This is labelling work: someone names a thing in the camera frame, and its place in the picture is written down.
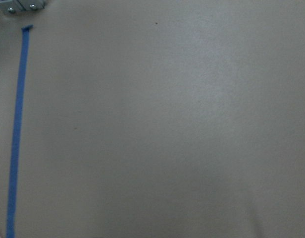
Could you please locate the aluminium frame post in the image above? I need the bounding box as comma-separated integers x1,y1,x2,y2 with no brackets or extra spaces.
0,0,47,15

